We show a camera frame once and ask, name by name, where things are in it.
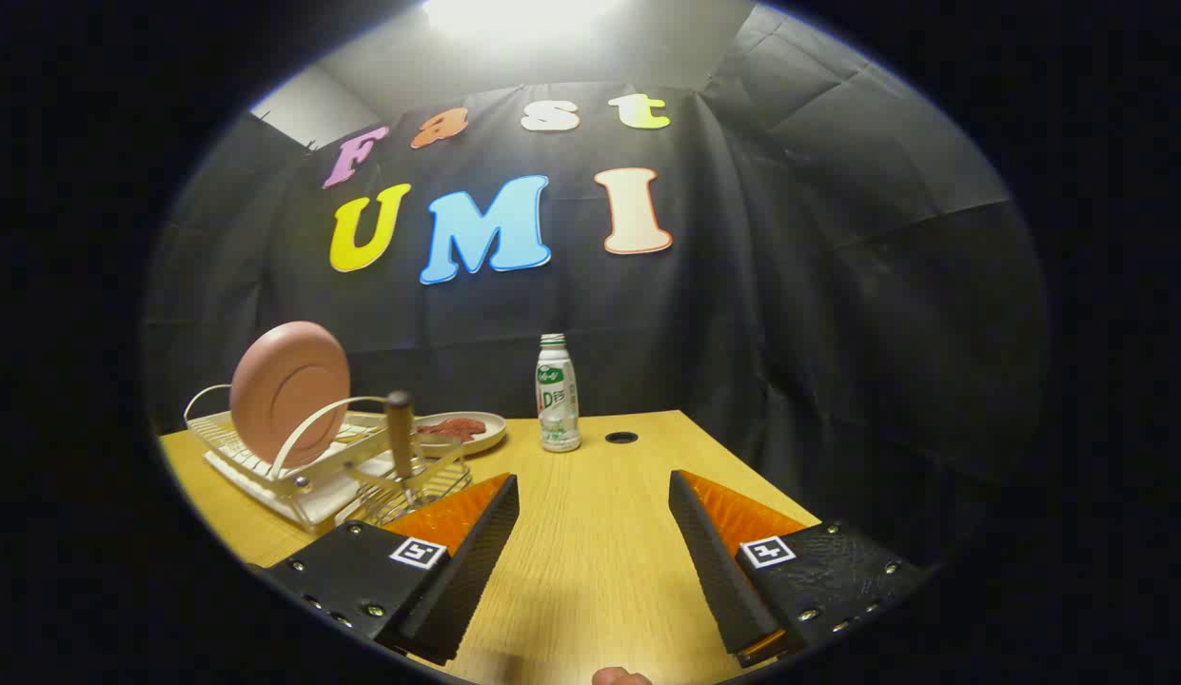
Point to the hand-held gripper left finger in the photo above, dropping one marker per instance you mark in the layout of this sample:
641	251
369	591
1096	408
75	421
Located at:
466	571

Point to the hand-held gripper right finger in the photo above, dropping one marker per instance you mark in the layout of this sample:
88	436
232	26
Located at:
718	571

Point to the pink plate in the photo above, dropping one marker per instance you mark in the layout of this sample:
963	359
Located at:
285	390

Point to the beige plate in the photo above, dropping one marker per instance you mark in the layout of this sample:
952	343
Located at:
490	433

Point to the red raw meat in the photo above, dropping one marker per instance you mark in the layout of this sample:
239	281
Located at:
452	428

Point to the white drip tray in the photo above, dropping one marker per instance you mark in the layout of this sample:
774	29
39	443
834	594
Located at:
309	502

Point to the white green drink bottle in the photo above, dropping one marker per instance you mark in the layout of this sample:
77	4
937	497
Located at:
558	400

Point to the black backdrop cloth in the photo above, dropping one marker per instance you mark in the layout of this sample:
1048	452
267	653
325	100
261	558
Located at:
742	333

